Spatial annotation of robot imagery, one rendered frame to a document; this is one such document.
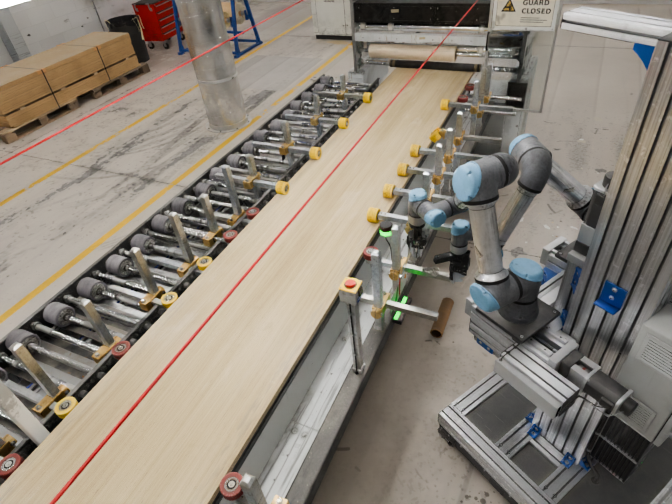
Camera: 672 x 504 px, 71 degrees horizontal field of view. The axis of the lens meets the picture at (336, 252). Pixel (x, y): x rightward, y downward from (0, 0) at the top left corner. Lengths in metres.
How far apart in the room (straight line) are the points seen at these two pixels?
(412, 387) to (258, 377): 1.24
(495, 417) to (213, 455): 1.44
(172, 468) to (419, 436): 1.41
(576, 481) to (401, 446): 0.84
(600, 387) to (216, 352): 1.45
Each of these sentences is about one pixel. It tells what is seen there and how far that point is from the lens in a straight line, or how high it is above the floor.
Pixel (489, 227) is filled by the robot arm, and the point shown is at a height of 1.46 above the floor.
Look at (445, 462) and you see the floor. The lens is 2.72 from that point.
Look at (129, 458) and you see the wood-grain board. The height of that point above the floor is 0.90.
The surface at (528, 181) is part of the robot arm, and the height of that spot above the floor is 1.46.
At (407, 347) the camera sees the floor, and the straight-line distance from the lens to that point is 3.11.
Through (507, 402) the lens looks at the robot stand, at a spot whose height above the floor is 0.21.
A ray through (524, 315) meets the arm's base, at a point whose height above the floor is 1.08.
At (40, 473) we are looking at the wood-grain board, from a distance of 2.08.
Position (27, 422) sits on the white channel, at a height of 0.98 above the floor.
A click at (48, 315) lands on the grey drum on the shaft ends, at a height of 0.84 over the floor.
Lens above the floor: 2.44
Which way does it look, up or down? 40 degrees down
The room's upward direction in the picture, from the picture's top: 7 degrees counter-clockwise
